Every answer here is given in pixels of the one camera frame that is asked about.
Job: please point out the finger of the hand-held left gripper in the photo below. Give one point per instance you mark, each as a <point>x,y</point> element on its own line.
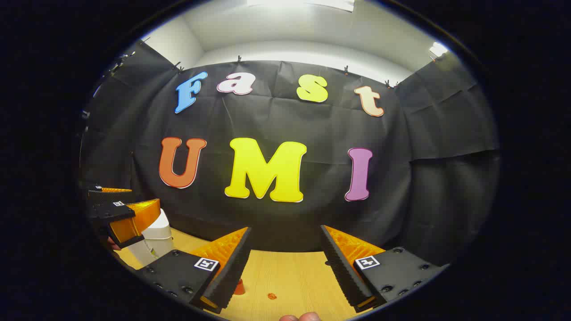
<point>109,213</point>
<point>102,197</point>

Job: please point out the orange pop can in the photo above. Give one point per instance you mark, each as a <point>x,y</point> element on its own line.
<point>240,289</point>

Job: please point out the wooden desktop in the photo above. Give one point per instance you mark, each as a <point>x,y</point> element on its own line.
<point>290,276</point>

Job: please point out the ceiling light panel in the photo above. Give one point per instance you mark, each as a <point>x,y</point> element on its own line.
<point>303,3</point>
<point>438,48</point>

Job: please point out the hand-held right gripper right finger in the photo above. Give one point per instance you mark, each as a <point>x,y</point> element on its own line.
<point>343,267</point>

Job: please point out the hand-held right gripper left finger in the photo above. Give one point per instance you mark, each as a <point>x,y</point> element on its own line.
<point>229,267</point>

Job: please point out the black backdrop cloth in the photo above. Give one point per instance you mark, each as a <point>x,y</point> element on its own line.
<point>312,129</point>

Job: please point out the white desktop garbage bin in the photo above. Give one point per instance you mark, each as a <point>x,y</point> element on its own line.
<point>156,249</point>

